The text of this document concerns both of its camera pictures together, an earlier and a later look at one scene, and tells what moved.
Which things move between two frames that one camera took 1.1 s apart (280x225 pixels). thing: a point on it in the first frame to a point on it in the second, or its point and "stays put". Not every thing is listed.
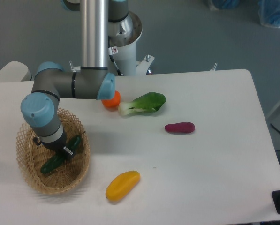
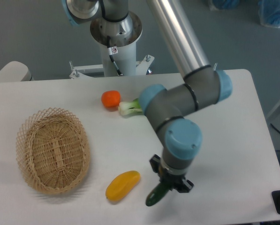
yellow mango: (121, 186) stays put
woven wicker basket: (31, 156) stays put
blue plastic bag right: (274, 13) stays put
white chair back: (13, 71) stays put
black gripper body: (57, 146) to (178, 183)
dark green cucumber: (56, 160) to (156, 194)
